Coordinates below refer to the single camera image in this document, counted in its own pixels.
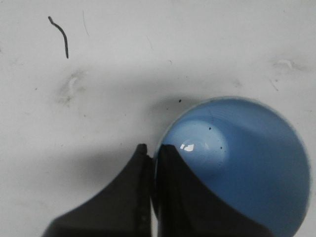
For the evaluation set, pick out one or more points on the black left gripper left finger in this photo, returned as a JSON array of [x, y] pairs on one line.
[[122, 209]]

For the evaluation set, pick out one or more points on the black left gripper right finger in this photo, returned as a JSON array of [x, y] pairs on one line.
[[185, 207]]

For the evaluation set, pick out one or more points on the light blue plastic cup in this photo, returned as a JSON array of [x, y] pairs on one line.
[[249, 156]]

